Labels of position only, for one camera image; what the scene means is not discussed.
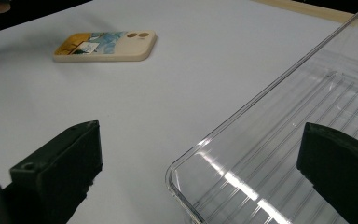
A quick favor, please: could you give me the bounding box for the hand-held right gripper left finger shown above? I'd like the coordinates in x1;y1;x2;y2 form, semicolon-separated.
1;119;104;224

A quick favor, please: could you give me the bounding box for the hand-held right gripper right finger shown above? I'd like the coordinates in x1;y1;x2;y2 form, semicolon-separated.
296;121;358;224

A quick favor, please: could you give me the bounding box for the clear plastic ribbed tray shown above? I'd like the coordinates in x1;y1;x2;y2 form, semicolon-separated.
165;8;358;224

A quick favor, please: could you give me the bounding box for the beige painted phone case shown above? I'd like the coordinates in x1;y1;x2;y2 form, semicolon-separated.
52;29;158;63

